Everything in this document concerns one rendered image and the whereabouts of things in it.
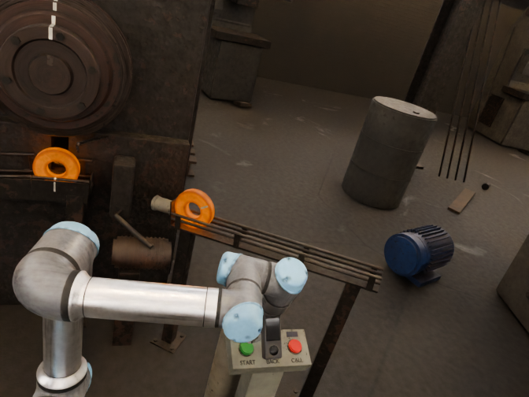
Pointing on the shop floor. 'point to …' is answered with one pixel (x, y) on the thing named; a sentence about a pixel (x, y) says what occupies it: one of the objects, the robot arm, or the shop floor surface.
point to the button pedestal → (254, 374)
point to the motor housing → (146, 256)
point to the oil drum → (387, 152)
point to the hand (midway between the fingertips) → (250, 342)
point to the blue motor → (419, 253)
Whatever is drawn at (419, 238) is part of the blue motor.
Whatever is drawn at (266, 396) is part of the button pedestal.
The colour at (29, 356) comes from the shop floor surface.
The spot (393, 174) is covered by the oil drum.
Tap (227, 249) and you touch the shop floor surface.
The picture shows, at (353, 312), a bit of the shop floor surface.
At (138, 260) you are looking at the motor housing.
